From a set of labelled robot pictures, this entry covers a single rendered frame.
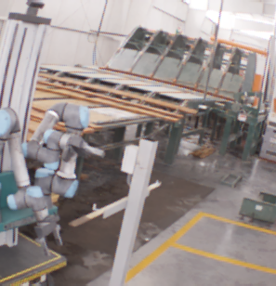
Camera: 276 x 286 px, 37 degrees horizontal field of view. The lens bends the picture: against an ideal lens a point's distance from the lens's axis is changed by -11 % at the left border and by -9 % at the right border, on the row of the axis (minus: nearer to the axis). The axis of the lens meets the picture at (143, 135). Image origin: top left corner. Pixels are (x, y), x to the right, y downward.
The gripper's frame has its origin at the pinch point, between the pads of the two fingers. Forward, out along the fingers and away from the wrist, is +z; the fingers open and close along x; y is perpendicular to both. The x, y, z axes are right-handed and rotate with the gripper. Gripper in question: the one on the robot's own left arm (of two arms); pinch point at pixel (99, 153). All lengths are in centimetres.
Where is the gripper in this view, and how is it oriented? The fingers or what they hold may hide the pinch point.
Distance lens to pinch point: 210.8
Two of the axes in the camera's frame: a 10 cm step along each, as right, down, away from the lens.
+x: 2.1, 4.5, 8.7
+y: 3.8, -8.6, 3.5
